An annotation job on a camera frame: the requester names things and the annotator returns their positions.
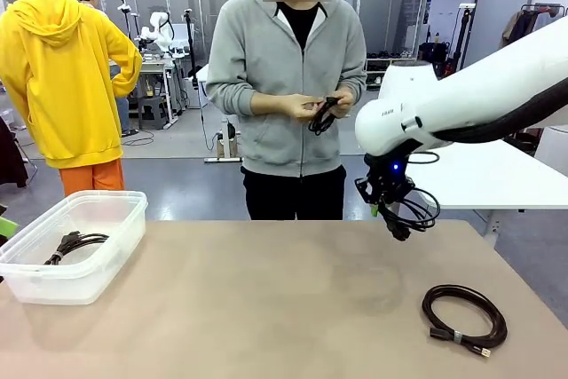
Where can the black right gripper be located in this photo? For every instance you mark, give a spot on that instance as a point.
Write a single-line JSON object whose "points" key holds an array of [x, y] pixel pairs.
{"points": [[386, 181]]}

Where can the person's right forearm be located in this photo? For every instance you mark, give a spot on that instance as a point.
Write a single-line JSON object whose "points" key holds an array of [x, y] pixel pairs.
{"points": [[265, 104]]}

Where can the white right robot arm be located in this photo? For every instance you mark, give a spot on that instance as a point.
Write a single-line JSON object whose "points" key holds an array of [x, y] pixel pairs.
{"points": [[444, 99]]}

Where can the person's left hand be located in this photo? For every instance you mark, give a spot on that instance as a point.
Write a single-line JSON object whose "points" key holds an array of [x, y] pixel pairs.
{"points": [[342, 104]]}

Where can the person's right hand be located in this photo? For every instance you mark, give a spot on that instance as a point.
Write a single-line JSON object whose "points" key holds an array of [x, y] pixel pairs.
{"points": [[295, 107]]}

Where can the clear plastic storage container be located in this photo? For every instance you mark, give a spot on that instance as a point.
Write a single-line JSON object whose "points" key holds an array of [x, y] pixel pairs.
{"points": [[111, 263]]}

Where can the white table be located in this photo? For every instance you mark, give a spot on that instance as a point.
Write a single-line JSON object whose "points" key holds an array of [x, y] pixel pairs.
{"points": [[488, 175]]}

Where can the wooden shoe rack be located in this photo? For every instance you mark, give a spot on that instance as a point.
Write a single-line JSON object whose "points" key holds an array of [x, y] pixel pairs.
{"points": [[375, 70]]}

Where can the mannequin in yellow hoodie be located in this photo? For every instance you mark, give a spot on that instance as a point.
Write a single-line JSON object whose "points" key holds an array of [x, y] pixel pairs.
{"points": [[57, 86]]}

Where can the black luggage pile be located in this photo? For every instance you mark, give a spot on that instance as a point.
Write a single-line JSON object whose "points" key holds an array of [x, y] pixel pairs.
{"points": [[432, 52]]}

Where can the person in grey hoodie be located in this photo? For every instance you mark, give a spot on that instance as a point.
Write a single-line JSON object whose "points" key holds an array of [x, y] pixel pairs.
{"points": [[275, 64]]}

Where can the grey step stool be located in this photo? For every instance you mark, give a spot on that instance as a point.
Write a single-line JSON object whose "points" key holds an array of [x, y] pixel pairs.
{"points": [[153, 110]]}

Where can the black pole stand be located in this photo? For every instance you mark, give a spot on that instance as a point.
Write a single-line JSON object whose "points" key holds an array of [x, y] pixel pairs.
{"points": [[463, 33]]}

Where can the background workbench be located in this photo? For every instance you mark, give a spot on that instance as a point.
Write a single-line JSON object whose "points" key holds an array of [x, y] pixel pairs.
{"points": [[155, 66]]}

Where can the clothes rack with garments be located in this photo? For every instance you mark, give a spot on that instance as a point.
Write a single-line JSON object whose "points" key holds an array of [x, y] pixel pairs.
{"points": [[528, 19]]}

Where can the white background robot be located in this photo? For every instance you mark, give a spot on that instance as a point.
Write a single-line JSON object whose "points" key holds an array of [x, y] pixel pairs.
{"points": [[160, 30]]}

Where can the black camera tripod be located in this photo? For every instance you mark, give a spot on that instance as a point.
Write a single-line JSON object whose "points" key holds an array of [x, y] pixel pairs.
{"points": [[128, 19], [191, 41]]}

